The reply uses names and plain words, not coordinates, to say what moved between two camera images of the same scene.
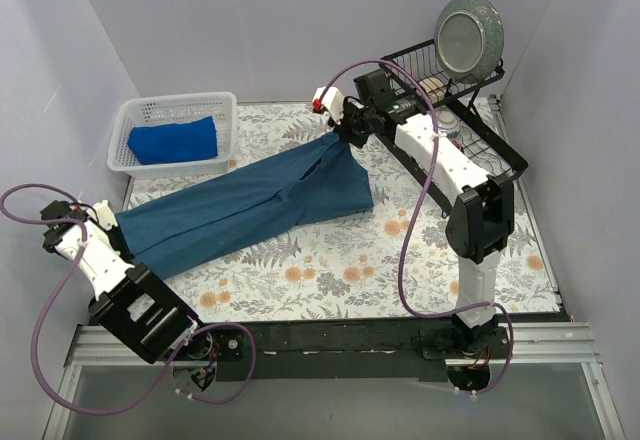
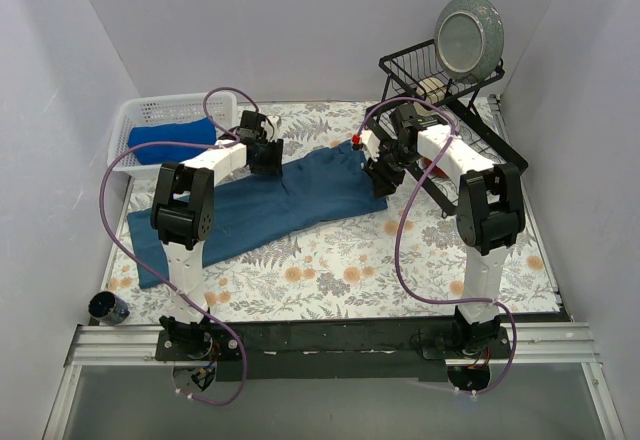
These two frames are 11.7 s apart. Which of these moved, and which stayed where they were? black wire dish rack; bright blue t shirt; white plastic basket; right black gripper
Moved: right black gripper
Stayed: bright blue t shirt; white plastic basket; black wire dish rack
